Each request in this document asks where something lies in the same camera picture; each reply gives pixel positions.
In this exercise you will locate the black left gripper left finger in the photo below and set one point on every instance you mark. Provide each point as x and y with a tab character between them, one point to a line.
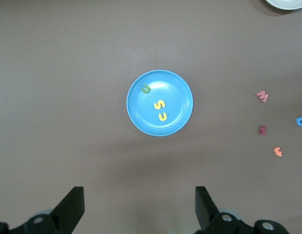
65	214

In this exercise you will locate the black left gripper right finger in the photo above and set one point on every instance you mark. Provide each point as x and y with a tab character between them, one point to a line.
209	219

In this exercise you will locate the yellow foam letter u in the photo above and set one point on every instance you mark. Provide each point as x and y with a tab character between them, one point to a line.
162	119

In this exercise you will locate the yellow foam letter S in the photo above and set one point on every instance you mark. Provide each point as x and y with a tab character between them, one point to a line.
159	105

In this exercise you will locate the green foam letter u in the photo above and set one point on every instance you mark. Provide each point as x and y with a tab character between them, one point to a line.
145	90

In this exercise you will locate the orange foam letter J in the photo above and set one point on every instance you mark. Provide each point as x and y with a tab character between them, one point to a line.
278	151

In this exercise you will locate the dark red foam letter M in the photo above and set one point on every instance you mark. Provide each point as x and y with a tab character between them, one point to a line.
262	131

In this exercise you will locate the blue plate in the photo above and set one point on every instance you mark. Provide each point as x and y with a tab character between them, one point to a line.
177	97

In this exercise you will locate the blue foam letter D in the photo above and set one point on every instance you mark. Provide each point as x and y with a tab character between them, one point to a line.
299	121

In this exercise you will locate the pink foam letter W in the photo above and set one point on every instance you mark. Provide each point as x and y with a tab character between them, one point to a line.
263	97

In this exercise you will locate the beige plate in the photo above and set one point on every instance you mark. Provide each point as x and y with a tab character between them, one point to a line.
287	3

